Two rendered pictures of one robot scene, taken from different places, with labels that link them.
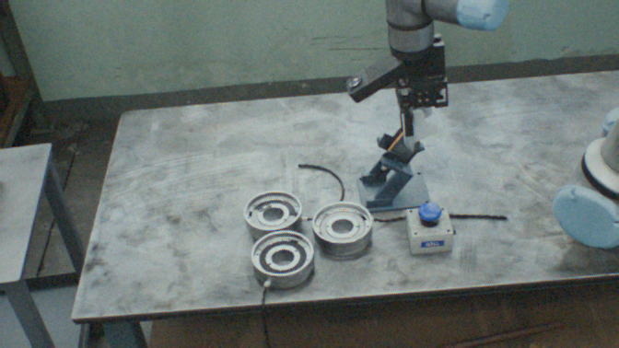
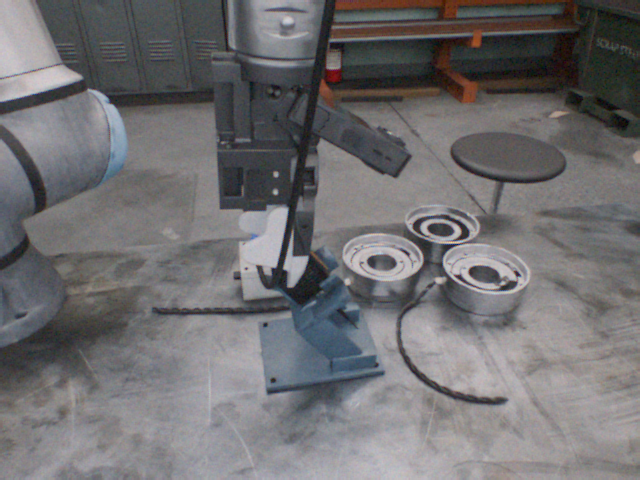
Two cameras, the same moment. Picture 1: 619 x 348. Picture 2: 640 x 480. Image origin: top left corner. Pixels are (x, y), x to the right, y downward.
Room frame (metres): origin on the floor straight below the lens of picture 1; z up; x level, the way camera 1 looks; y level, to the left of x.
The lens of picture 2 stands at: (1.48, -0.22, 1.21)
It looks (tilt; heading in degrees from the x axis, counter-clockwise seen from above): 34 degrees down; 170
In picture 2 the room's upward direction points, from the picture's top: straight up
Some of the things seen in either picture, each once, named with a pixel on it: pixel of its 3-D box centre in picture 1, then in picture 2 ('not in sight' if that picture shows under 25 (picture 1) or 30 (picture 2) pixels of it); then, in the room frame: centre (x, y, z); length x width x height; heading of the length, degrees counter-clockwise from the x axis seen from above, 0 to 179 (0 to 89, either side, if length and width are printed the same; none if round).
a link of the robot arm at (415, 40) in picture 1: (410, 30); (280, 27); (1.09, -0.18, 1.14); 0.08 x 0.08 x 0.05
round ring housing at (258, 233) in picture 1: (274, 217); (482, 279); (1.02, 0.08, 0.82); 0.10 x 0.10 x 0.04
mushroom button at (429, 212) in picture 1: (429, 218); not in sight; (0.95, -0.19, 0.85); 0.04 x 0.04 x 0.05
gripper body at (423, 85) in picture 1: (417, 73); (268, 131); (1.09, -0.19, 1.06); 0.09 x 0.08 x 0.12; 91
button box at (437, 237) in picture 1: (432, 229); (263, 266); (0.95, -0.20, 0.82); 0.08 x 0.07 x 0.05; 89
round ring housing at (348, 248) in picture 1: (343, 229); (381, 267); (0.98, -0.04, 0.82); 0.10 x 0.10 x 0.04
